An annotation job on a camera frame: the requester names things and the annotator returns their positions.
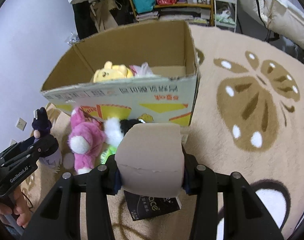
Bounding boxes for pink bear plush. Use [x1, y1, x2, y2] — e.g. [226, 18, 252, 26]
[68, 107, 106, 174]

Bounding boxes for yellow bear plush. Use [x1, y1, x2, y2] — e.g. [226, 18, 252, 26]
[93, 61, 134, 83]

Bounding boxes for beige patterned carpet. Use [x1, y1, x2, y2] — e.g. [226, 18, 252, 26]
[22, 25, 304, 239]

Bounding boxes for beige hanging coat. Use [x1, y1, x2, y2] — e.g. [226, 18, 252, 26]
[89, 0, 121, 33]

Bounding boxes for wall socket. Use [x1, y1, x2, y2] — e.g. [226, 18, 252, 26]
[16, 118, 27, 131]

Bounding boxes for left hand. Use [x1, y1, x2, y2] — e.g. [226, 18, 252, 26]
[0, 186, 32, 228]

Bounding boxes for purple witch doll plush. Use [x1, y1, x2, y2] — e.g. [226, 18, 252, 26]
[32, 107, 62, 170]

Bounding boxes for wooden shelf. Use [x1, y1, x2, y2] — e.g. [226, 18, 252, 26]
[129, 0, 214, 26]

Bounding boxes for stack of books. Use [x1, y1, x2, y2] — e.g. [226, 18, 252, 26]
[136, 11, 159, 22]

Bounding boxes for black white panda plush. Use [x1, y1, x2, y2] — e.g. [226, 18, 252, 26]
[104, 117, 145, 148]

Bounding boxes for white rolling cart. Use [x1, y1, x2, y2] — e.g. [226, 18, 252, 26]
[213, 0, 237, 33]

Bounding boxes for green tissue pack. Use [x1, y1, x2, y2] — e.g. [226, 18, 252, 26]
[99, 145, 117, 164]

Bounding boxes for cardboard box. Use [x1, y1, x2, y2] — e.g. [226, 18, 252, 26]
[41, 21, 199, 127]

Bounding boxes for white padded chair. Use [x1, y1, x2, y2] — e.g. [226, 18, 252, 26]
[238, 0, 304, 50]

